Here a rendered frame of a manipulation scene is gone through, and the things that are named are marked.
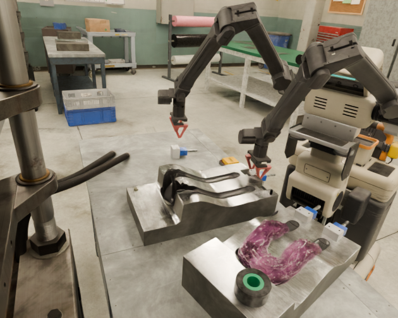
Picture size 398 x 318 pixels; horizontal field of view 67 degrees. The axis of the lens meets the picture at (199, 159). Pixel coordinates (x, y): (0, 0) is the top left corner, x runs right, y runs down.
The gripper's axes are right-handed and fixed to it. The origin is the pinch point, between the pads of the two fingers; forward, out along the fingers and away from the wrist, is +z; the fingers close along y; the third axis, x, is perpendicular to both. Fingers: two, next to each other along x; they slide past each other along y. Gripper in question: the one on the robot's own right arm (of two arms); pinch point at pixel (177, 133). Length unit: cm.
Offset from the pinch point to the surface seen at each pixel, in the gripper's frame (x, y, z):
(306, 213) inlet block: 31, 64, 4
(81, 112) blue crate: -66, -254, 77
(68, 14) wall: -100, -589, -16
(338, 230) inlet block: 36, 74, 4
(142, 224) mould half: -23, 56, 6
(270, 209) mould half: 24, 53, 9
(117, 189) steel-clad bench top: -30.0, 25.6, 12.4
